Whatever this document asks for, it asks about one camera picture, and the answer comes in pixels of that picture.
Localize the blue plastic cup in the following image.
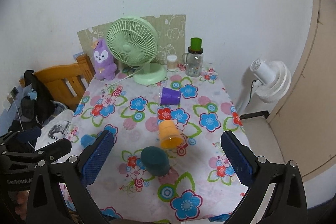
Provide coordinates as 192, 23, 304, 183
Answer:
80, 134, 99, 148

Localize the white standing fan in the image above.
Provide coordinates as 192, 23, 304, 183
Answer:
235, 58, 292, 115

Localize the beige door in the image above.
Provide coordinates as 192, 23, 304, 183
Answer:
268, 0, 336, 178

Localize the white printed cloth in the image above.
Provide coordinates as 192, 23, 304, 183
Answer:
35, 109, 75, 151

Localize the wooden chair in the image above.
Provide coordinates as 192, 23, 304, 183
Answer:
20, 54, 96, 110

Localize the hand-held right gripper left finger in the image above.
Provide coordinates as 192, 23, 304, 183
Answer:
26, 130, 116, 224

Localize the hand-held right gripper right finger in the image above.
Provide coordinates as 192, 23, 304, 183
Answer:
220, 131, 307, 224

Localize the printed cardboard sheet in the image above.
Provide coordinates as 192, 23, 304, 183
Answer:
77, 14, 187, 67

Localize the cotton swab jar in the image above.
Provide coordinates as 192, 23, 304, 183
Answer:
167, 55, 178, 72

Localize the person's left hand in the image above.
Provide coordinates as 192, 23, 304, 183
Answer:
16, 191, 30, 221

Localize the dark green plastic cup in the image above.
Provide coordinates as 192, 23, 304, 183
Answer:
140, 146, 170, 177

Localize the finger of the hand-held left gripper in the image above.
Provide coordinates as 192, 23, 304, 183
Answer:
0, 138, 73, 165
0, 127, 42, 151

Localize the black fan cable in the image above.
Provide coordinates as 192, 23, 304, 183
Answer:
247, 79, 259, 109

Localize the orange plastic cup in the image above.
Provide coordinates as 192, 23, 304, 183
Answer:
159, 120, 185, 149

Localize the white fan cable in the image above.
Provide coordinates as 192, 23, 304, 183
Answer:
105, 69, 143, 89

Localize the green desk fan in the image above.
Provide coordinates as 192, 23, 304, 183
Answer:
106, 17, 168, 85

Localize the purple plastic cup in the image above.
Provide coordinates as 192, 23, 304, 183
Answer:
160, 87, 181, 105

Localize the glass jar with green lid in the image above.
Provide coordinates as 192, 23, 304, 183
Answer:
182, 38, 204, 77

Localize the floral tablecloth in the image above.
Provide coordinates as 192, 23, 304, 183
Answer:
56, 67, 250, 224

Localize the purple plush toy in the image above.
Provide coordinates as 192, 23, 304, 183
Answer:
92, 38, 117, 81

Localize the black clothes pile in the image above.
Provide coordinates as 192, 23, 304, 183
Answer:
8, 70, 57, 132

